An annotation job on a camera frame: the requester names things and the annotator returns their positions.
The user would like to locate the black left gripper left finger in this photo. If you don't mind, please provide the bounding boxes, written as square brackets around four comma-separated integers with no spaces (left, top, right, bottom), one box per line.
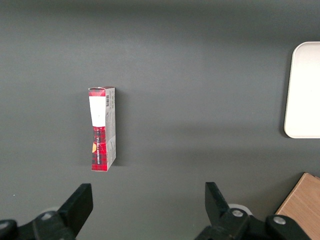
[0,183,94,240]

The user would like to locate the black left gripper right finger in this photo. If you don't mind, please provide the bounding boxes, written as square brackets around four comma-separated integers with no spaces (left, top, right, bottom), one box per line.
[193,181,315,240]

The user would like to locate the cream rectangular tray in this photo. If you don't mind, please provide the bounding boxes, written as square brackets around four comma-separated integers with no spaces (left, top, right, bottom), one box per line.
[283,41,320,139]

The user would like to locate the red plaid cardboard box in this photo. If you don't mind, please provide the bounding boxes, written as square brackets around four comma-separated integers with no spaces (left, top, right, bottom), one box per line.
[87,86,118,173]

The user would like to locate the wooden drawer cabinet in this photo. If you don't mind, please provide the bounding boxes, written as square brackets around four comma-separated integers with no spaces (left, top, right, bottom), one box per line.
[274,171,320,240]

